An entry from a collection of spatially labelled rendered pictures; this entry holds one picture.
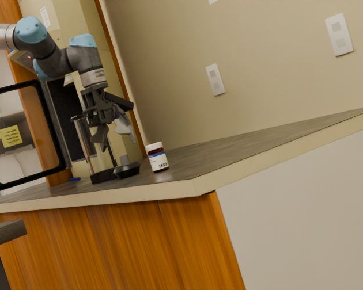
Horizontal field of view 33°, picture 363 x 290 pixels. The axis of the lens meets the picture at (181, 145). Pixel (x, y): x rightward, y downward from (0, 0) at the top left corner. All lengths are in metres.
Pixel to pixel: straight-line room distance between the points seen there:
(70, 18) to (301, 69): 0.91
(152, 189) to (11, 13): 1.47
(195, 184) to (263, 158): 0.19
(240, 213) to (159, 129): 1.45
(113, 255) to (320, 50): 0.87
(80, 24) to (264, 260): 1.34
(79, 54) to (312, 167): 0.76
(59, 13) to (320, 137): 1.23
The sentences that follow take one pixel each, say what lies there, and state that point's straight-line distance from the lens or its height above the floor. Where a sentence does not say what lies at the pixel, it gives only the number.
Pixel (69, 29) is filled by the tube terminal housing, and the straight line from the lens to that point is 2.38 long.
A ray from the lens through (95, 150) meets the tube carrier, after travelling 1.96.
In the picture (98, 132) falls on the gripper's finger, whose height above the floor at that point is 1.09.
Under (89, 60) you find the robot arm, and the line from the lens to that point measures 1.82.
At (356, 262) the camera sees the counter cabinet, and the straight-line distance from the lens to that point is 1.58.
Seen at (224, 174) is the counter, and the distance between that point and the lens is 1.32.
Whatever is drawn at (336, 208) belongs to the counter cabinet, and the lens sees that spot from 1.54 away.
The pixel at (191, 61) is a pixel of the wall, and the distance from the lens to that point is 2.43.
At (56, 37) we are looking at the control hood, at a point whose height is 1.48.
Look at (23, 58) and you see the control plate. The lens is 2.54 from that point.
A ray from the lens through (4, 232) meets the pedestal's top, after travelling 1.57.
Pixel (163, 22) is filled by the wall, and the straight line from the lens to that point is 2.54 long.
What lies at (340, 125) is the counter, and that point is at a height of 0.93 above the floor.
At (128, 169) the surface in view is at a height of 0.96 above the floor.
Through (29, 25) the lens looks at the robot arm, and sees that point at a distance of 1.76.
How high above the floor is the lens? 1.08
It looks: 3 degrees down
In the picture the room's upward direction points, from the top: 17 degrees counter-clockwise
